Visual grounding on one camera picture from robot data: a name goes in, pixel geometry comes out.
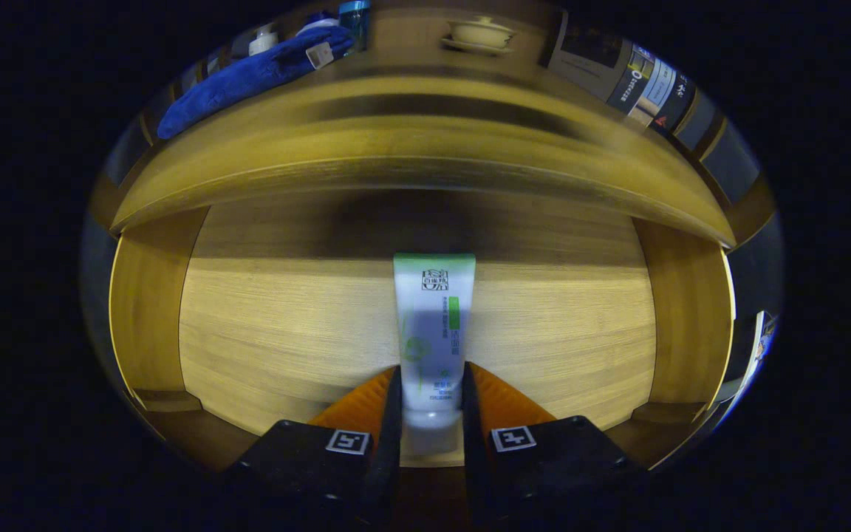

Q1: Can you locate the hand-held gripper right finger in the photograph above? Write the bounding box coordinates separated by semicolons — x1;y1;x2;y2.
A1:
461;362;648;532

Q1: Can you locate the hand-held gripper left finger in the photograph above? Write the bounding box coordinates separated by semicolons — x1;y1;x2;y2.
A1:
222;364;403;532

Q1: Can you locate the white green tube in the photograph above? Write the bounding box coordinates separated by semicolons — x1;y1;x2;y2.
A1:
393;253;476;455

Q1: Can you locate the wooden drawer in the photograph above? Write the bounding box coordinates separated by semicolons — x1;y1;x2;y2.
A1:
104;188;736;474

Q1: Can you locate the wooden countertop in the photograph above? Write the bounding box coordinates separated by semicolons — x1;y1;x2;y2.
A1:
112;15;736;248

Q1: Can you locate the wooden cabinet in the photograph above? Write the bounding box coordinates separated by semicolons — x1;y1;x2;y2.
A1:
86;0;777;252

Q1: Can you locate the blue towel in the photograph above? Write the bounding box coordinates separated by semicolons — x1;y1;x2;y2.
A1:
157;26;356;141

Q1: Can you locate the black book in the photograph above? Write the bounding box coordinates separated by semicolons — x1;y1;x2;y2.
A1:
651;74;698;137

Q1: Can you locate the pale blue book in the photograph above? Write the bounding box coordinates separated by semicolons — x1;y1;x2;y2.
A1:
629;59;681;126

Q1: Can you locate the beige lidded teacup with saucer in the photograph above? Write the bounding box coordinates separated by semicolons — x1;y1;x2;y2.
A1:
442;16;516;55

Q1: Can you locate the white bottle blue label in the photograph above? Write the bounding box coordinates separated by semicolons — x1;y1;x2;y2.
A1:
296;11;338;36

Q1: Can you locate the teal bottle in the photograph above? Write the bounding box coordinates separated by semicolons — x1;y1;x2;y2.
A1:
338;0;372;52

